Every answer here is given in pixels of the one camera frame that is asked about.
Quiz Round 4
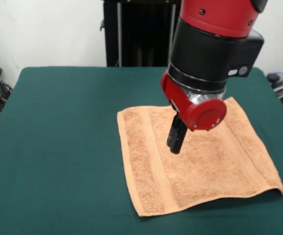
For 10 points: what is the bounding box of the dark green table cloth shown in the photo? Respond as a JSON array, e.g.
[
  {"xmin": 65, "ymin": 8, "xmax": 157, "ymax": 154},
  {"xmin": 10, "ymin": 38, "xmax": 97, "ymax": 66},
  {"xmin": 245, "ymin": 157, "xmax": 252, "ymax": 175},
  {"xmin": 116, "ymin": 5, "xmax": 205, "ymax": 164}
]
[{"xmin": 0, "ymin": 66, "xmax": 283, "ymax": 235}]

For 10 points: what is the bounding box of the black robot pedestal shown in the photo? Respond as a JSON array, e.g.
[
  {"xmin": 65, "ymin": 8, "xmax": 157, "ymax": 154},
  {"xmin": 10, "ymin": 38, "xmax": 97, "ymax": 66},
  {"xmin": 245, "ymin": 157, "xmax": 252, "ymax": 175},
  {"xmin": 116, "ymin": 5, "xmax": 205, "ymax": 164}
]
[{"xmin": 99, "ymin": 0, "xmax": 183, "ymax": 67}]

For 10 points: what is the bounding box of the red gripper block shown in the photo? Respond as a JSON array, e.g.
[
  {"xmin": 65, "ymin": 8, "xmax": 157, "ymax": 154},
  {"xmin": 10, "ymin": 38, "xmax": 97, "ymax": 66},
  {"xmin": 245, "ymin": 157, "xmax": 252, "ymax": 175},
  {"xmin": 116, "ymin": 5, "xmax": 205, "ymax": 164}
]
[{"xmin": 161, "ymin": 70, "xmax": 228, "ymax": 155}]

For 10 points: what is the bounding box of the tan terry towel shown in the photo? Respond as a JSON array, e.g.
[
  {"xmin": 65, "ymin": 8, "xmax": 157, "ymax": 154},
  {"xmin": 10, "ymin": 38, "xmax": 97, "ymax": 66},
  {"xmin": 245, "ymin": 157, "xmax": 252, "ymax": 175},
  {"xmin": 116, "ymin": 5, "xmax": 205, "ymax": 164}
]
[{"xmin": 116, "ymin": 96, "xmax": 283, "ymax": 217}]

